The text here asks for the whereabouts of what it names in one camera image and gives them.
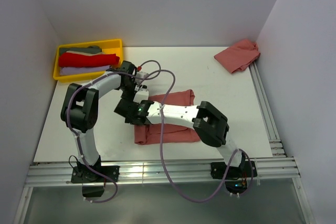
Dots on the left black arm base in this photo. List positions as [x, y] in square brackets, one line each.
[93, 185]

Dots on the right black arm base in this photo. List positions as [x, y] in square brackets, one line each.
[236, 179]

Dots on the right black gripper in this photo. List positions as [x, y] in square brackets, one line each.
[128, 120]

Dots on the rolled red t-shirt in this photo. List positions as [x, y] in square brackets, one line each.
[70, 59]

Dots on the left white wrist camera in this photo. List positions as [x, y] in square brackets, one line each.
[141, 75]

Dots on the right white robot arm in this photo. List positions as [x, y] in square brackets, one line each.
[208, 122]

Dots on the yellow plastic tray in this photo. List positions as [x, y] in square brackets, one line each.
[112, 46]

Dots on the folded salmon pink t-shirt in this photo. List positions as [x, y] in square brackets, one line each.
[239, 56]

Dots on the rolled lilac t-shirt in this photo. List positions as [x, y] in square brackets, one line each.
[66, 71]

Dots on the aluminium rail frame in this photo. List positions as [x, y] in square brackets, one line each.
[280, 166]

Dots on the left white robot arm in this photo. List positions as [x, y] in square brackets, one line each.
[81, 105]

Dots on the salmon pink t-shirt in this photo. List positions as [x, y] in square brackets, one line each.
[150, 134]
[239, 56]

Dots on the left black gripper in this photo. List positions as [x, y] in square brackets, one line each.
[127, 97]

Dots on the rolled grey t-shirt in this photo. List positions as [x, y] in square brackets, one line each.
[90, 49]

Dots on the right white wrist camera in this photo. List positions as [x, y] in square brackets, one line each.
[141, 93]

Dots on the rolled beige t-shirt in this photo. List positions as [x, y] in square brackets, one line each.
[83, 53]

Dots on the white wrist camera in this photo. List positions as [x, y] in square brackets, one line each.
[141, 93]
[141, 75]

